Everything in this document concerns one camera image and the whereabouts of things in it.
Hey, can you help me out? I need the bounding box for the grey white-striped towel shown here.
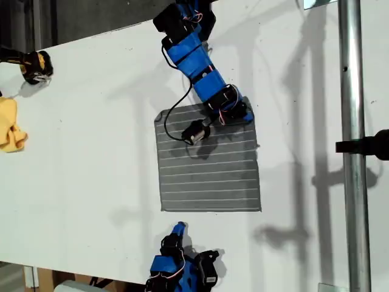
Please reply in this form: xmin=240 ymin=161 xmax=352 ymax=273
xmin=154 ymin=96 xmax=263 ymax=213

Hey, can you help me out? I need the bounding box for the black clamp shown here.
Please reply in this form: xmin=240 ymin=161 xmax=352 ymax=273
xmin=336 ymin=129 xmax=389 ymax=161

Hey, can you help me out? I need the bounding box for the brown cardboard box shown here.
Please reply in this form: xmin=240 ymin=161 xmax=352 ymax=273
xmin=36 ymin=266 xmax=146 ymax=292

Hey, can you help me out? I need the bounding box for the yellow cloth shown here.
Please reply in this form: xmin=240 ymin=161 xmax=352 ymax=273
xmin=0 ymin=96 xmax=29 ymax=153

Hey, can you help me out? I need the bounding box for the black and yellow tool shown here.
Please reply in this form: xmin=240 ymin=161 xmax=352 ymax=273
xmin=0 ymin=45 xmax=55 ymax=86

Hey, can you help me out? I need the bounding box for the black camera stalk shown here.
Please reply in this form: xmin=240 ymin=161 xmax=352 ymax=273
xmin=202 ymin=114 xmax=220 ymax=130

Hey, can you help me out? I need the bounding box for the black camera box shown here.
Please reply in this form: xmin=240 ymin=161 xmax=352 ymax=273
xmin=197 ymin=249 xmax=220 ymax=287
xmin=181 ymin=120 xmax=211 ymax=146

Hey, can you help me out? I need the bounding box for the black camera cable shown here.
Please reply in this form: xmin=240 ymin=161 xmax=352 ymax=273
xmin=160 ymin=42 xmax=195 ymax=142

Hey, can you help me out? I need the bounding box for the steel post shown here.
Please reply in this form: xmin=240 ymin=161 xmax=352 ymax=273
xmin=337 ymin=0 xmax=372 ymax=292

